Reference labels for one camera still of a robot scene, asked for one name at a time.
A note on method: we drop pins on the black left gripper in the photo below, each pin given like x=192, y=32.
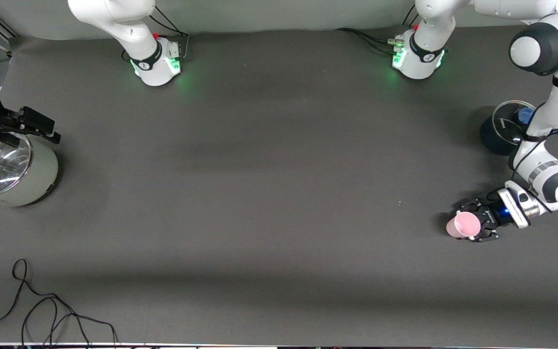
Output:
x=493, y=216

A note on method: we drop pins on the pink plastic cup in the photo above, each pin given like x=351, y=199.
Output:
x=464, y=225

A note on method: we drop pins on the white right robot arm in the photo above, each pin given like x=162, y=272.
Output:
x=133, y=29

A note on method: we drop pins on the glass lid with beige knob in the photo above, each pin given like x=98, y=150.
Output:
x=5, y=169

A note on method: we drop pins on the pale green cooking pot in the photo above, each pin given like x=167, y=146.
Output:
x=41, y=179

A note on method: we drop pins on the dark blue saucepan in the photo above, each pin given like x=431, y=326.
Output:
x=492, y=140

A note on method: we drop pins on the glass lid with blue knob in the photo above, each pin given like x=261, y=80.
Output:
x=506, y=123

